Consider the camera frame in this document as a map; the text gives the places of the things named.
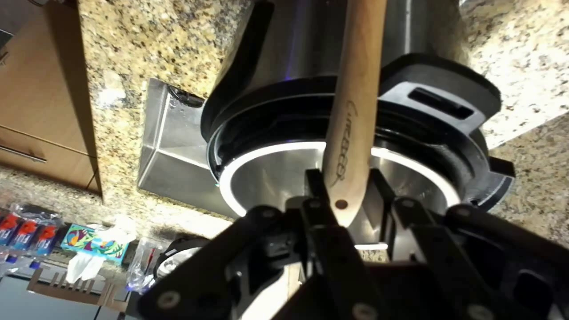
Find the wooden spatula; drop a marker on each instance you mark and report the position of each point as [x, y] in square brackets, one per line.
[355, 118]

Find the colourful printed box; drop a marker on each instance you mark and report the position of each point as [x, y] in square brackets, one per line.
[94, 243]

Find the steel kitchen sink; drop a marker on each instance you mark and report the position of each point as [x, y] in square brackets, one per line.
[170, 154]

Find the stainless steel pressure cooker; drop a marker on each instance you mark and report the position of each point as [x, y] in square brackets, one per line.
[284, 108]

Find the white crumpled tissue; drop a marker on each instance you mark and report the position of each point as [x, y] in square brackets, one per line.
[81, 268]

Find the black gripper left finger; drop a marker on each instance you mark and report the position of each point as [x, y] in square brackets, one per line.
[330, 261]

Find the light wood base cabinet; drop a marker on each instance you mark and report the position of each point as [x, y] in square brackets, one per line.
[40, 90]

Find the red blue packet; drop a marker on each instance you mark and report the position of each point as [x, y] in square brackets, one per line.
[7, 230]
[46, 241]
[26, 236]

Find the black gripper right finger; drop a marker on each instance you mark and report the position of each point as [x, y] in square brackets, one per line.
[426, 261]

